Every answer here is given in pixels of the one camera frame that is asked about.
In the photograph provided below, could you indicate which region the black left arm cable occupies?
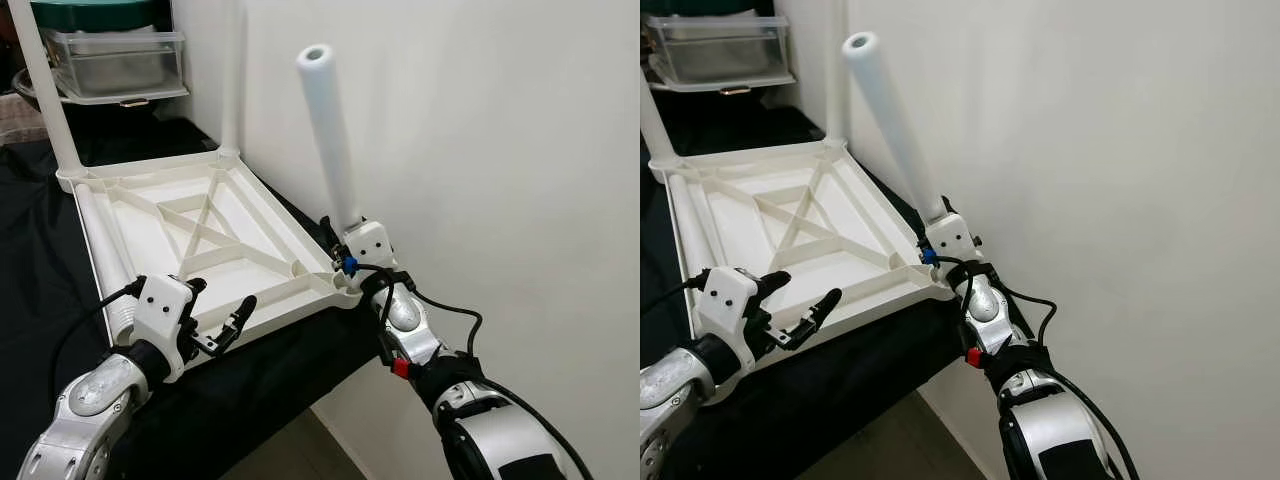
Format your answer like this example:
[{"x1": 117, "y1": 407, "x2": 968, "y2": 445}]
[
  {"x1": 640, "y1": 273, "x2": 703, "y2": 313},
  {"x1": 50, "y1": 280, "x2": 148, "y2": 383}
]

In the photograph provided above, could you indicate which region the black table cloth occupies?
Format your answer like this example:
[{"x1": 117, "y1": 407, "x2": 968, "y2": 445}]
[
  {"x1": 640, "y1": 95, "x2": 1033, "y2": 480},
  {"x1": 0, "y1": 105, "x2": 393, "y2": 480}
]

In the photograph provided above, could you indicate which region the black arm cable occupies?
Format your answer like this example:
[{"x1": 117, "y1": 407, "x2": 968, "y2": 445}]
[
  {"x1": 640, "y1": 273, "x2": 703, "y2": 313},
  {"x1": 50, "y1": 280, "x2": 148, "y2": 383},
  {"x1": 350, "y1": 262, "x2": 486, "y2": 363},
  {"x1": 930, "y1": 255, "x2": 1061, "y2": 353}
]

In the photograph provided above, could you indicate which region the black wok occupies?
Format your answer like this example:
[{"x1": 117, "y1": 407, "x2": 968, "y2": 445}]
[{"x1": 10, "y1": 65, "x2": 43, "y2": 117}]

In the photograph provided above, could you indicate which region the beige patterned cloth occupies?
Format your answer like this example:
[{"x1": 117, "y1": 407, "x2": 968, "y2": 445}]
[{"x1": 0, "y1": 95, "x2": 48, "y2": 147}]

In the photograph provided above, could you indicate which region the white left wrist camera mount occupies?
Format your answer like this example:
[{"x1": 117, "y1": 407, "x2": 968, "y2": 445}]
[
  {"x1": 130, "y1": 273, "x2": 197, "y2": 382},
  {"x1": 689, "y1": 267, "x2": 772, "y2": 377}
]

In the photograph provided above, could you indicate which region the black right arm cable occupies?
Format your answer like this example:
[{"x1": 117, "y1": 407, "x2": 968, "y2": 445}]
[
  {"x1": 930, "y1": 255, "x2": 1061, "y2": 353},
  {"x1": 350, "y1": 262, "x2": 486, "y2": 363}
]

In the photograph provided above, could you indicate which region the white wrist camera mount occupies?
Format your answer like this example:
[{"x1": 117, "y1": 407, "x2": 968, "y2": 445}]
[
  {"x1": 130, "y1": 273, "x2": 197, "y2": 382},
  {"x1": 921, "y1": 213, "x2": 982, "y2": 268},
  {"x1": 339, "y1": 220, "x2": 397, "y2": 283},
  {"x1": 689, "y1": 267, "x2": 772, "y2": 377}
]

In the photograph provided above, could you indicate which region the clear plastic container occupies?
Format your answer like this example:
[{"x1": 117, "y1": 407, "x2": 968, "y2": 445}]
[
  {"x1": 650, "y1": 12, "x2": 799, "y2": 94},
  {"x1": 45, "y1": 28, "x2": 190, "y2": 107}
]

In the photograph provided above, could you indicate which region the white plastic table top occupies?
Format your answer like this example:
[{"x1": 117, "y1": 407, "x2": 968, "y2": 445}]
[
  {"x1": 58, "y1": 148, "x2": 367, "y2": 337},
  {"x1": 650, "y1": 140, "x2": 958, "y2": 333}
]

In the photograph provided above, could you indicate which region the green pot with lid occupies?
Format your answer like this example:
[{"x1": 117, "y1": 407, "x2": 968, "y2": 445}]
[
  {"x1": 30, "y1": 0, "x2": 172, "y2": 32},
  {"x1": 645, "y1": 0, "x2": 777, "y2": 17}
]

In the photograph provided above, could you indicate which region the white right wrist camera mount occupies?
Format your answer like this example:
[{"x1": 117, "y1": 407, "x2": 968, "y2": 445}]
[
  {"x1": 339, "y1": 220, "x2": 397, "y2": 283},
  {"x1": 921, "y1": 213, "x2": 982, "y2": 268}
]

